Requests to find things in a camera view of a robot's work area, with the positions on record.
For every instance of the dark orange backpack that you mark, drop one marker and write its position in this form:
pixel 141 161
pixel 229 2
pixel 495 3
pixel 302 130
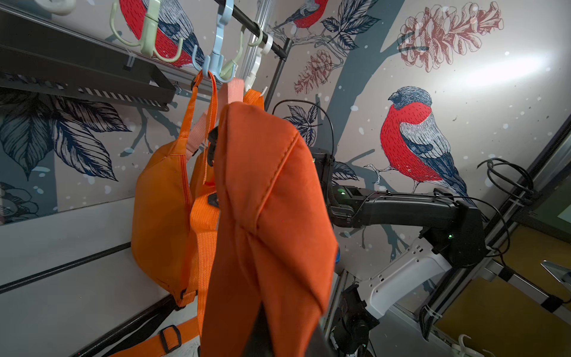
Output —
pixel 273 269

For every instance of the bright orange sling bag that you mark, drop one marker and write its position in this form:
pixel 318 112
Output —
pixel 252 97

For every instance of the pink sling bag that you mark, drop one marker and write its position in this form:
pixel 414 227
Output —
pixel 214 116

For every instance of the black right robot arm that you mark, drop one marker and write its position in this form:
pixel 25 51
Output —
pixel 389 245

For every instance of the white hook far right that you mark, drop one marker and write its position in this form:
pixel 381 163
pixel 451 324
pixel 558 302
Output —
pixel 262 48

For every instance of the white hook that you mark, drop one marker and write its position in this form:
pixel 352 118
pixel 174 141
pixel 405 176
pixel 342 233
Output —
pixel 262 48
pixel 57 7

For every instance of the light green hook middle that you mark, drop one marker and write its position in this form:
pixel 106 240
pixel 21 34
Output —
pixel 149 31

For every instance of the black perforated wall shelf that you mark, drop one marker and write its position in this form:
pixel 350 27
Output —
pixel 36 56

